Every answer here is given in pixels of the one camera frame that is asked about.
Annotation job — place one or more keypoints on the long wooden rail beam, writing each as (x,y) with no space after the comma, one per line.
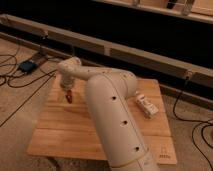
(166,65)

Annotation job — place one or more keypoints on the wooden table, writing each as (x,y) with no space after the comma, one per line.
(65,129)

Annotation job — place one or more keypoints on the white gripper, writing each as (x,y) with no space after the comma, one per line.
(67,82)

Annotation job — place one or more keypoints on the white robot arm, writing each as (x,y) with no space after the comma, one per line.
(106,92)

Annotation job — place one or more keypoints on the blue power adapter box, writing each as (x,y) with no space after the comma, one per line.
(27,66)

